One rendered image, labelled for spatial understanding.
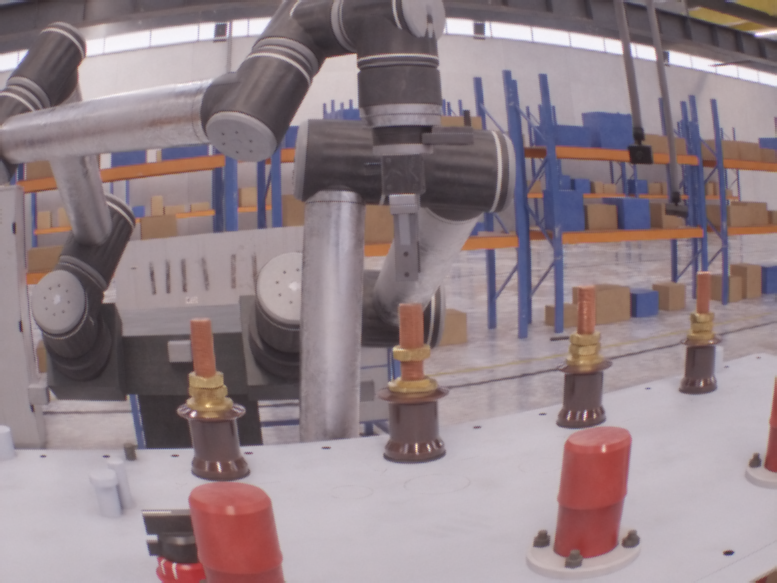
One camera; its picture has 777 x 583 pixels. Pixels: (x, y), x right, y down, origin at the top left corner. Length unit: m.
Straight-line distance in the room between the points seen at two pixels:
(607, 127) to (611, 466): 9.89
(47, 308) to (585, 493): 1.79
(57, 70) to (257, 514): 1.24
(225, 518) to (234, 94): 0.64
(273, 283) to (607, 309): 8.42
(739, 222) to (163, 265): 8.50
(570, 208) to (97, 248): 8.31
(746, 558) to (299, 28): 0.92
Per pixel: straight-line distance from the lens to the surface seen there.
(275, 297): 2.22
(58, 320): 2.27
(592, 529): 0.76
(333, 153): 1.47
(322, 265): 1.47
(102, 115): 1.32
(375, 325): 2.27
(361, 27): 1.13
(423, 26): 1.11
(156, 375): 2.76
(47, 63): 1.71
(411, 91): 1.09
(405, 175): 1.07
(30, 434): 5.76
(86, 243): 2.35
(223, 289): 5.89
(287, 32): 1.18
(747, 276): 12.38
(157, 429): 3.31
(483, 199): 1.53
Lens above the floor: 1.72
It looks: 6 degrees down
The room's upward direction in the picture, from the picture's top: 3 degrees counter-clockwise
